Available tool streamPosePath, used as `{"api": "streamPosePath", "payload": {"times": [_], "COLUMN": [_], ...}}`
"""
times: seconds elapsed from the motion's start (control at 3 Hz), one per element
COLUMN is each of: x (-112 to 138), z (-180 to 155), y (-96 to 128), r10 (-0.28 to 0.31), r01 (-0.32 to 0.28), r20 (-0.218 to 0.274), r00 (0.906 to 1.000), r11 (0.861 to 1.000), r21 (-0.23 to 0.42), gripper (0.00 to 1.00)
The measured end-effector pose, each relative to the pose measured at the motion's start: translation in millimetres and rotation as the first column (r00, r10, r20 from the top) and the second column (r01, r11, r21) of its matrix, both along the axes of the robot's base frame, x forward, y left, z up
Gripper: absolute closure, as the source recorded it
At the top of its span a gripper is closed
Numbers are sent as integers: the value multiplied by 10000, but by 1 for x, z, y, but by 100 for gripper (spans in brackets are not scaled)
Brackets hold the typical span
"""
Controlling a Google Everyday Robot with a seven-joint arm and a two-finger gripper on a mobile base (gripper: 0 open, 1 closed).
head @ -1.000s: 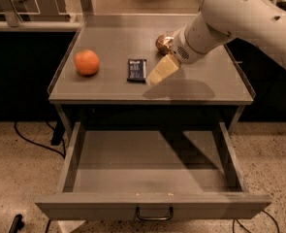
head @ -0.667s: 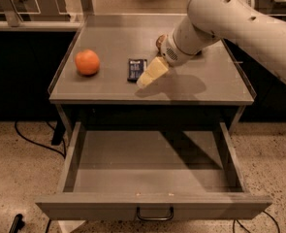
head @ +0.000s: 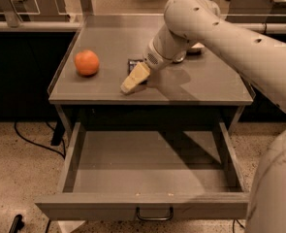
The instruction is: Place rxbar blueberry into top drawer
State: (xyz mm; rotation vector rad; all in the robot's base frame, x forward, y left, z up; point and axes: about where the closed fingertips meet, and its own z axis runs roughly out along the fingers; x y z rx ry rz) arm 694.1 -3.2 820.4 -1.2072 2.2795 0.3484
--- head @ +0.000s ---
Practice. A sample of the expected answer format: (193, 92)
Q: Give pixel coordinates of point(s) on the grey background desk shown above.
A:
(26, 0)
(257, 11)

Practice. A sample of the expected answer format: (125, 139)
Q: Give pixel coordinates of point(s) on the orange fruit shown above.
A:
(87, 63)

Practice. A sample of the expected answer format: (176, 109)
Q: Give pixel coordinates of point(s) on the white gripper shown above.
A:
(156, 59)

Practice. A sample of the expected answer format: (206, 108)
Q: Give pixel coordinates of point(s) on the grey open top drawer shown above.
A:
(108, 174)

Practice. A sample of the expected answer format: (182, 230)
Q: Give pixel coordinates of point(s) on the black metal drawer handle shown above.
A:
(155, 215)

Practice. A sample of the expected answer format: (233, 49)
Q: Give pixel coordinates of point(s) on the black plug on floor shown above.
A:
(17, 224)

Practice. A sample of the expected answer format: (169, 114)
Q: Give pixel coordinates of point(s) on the white horizontal rail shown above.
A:
(41, 26)

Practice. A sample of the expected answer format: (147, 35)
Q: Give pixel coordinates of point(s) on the blue rxbar blueberry bar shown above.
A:
(131, 65)

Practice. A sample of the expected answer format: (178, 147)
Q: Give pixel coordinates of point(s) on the grey background desk left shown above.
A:
(26, 0)

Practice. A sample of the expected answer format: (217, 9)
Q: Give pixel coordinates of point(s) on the grey background desk right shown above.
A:
(257, 11)

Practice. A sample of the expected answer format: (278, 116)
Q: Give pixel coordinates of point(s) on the grey cabinet table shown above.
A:
(196, 94)

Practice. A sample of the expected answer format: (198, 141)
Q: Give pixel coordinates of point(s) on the crushed gold metal can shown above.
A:
(180, 57)

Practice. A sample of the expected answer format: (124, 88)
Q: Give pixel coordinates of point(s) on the white paper bowl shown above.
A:
(196, 48)

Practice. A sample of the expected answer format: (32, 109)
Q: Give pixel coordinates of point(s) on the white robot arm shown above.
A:
(259, 59)

